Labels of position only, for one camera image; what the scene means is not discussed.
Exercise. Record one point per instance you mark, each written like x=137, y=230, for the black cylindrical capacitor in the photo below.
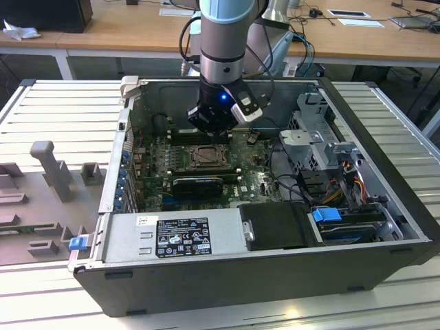
x=159, y=123

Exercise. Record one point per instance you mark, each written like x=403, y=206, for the crumpled white paper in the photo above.
x=20, y=31

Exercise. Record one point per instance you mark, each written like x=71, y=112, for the black box on desk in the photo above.
x=44, y=13

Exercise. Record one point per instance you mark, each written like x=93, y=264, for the green motherboard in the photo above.
x=254, y=185

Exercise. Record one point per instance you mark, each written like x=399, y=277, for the grey tablet device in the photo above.
x=412, y=21

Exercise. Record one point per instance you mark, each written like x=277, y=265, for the blue case latch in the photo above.
x=77, y=243

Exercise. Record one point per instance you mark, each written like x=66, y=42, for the grey power supply unit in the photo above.
x=123, y=240

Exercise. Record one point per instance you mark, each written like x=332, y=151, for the black RAM slot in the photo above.
x=189, y=139
x=182, y=132
x=203, y=169
x=206, y=176

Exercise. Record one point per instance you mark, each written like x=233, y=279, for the grey desk plate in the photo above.
x=175, y=11

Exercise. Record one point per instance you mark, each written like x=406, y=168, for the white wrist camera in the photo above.
x=245, y=111

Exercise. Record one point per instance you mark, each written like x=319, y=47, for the CPU socket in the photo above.
x=189, y=164

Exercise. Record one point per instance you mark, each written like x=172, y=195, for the hard disk in blue carrier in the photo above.
x=326, y=214

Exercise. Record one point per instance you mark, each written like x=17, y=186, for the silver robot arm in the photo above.
x=223, y=41

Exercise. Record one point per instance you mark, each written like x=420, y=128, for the black graphics card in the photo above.
x=197, y=187

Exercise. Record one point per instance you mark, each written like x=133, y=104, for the black open PC case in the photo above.
x=206, y=285

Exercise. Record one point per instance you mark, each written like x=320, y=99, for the blue slot retainer clip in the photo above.
x=118, y=203
x=120, y=189
x=126, y=156
x=122, y=173

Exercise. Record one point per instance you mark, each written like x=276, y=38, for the grey parts rack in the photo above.
x=44, y=213

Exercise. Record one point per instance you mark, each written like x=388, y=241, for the black plastic shroud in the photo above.
x=275, y=225

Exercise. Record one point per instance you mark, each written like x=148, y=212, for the metal drive cage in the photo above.
x=309, y=148

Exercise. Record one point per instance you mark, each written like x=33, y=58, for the white paper sheet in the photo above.
x=361, y=23

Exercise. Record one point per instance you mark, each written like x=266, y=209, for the white labelled box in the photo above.
x=291, y=68

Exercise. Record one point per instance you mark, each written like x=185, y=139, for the wooden desk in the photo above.
x=120, y=31

